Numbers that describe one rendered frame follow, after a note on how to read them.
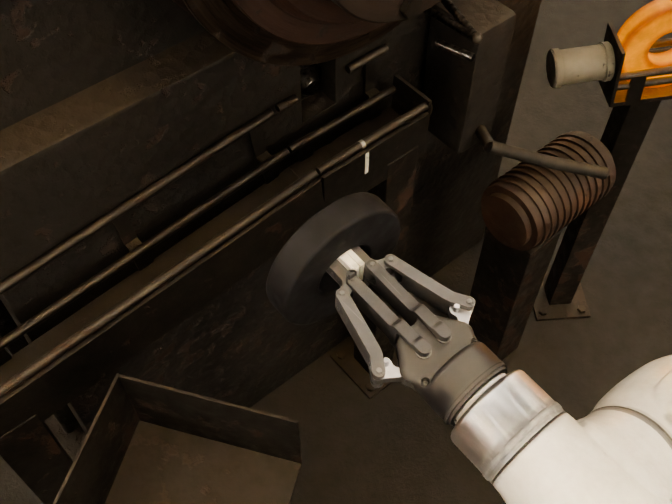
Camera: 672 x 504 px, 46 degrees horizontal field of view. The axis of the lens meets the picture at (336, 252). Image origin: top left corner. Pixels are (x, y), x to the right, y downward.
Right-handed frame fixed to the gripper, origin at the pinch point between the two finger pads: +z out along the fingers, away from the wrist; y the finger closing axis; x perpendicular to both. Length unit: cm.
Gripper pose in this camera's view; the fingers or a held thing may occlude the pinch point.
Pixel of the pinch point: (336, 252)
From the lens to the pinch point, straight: 78.4
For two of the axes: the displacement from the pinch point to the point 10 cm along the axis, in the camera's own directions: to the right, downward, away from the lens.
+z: -6.4, -6.5, 4.1
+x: 0.3, -5.6, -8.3
